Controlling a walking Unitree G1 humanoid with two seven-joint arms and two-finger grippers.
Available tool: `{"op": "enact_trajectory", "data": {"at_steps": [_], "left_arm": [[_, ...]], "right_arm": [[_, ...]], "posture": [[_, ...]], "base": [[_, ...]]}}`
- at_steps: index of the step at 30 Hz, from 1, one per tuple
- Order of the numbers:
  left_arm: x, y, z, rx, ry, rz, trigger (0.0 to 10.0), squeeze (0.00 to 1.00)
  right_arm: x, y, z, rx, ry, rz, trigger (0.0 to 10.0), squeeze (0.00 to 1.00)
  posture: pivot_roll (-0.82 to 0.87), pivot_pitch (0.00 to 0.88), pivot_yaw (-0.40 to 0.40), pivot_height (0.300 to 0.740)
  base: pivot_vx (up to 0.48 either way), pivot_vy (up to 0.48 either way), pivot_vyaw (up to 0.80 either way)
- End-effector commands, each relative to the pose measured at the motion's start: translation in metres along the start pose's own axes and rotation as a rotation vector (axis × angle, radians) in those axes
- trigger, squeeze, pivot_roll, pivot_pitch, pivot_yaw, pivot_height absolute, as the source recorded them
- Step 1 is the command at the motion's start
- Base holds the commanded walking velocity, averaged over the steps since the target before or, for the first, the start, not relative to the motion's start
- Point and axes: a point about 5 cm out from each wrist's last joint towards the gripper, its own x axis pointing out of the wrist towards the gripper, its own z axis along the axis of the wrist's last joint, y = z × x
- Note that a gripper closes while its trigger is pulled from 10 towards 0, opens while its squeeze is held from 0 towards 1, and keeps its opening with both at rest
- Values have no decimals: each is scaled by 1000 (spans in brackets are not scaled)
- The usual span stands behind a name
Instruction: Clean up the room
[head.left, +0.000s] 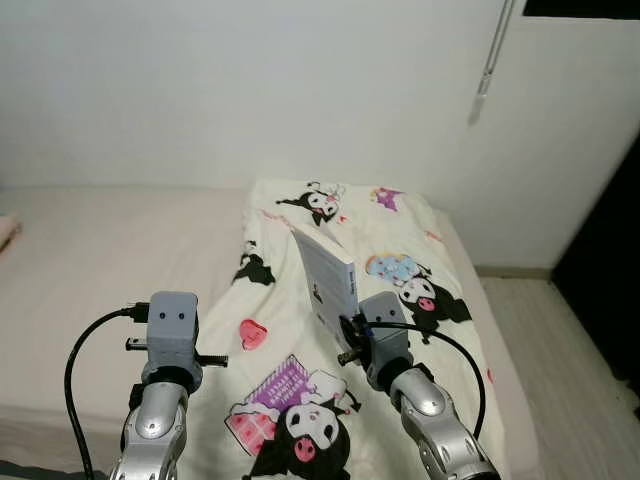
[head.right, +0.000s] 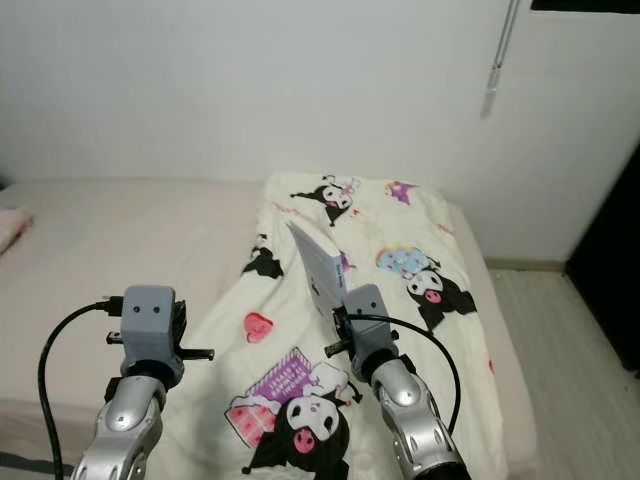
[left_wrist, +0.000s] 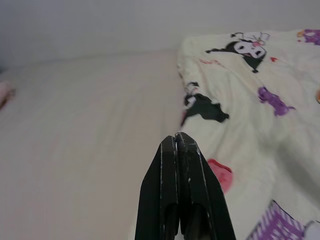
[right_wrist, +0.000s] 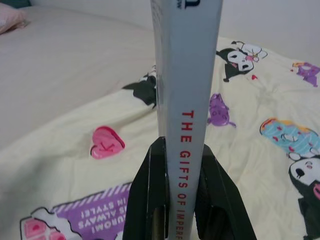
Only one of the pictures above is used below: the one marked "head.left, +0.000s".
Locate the white booklet with blue print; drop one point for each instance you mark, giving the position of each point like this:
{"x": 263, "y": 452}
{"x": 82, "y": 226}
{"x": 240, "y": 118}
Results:
{"x": 330, "y": 275}

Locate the pink pillow with orange spots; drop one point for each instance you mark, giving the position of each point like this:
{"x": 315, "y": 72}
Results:
{"x": 8, "y": 232}

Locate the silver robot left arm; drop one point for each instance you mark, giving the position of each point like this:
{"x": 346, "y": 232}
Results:
{"x": 150, "y": 430}

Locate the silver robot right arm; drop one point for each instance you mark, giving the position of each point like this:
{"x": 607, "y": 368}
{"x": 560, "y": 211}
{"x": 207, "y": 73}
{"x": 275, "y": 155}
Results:
{"x": 440, "y": 430}

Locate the cream cartoon print quilt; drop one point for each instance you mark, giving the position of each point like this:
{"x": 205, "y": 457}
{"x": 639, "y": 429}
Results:
{"x": 290, "y": 400}

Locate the beige mattress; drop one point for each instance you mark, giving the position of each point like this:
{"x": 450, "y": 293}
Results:
{"x": 110, "y": 260}

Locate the black cabinet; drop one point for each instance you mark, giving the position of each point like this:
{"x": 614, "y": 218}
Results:
{"x": 610, "y": 290}

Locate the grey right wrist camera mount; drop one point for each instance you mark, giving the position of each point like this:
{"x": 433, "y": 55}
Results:
{"x": 388, "y": 340}

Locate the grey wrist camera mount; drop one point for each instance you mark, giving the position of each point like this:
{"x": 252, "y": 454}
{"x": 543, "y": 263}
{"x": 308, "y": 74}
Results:
{"x": 388, "y": 340}
{"x": 172, "y": 330}

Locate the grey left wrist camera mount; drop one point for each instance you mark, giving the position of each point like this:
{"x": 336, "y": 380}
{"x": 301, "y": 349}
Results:
{"x": 172, "y": 330}

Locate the black wall picture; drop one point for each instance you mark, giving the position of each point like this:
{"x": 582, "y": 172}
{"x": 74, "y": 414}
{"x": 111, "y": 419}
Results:
{"x": 580, "y": 8}

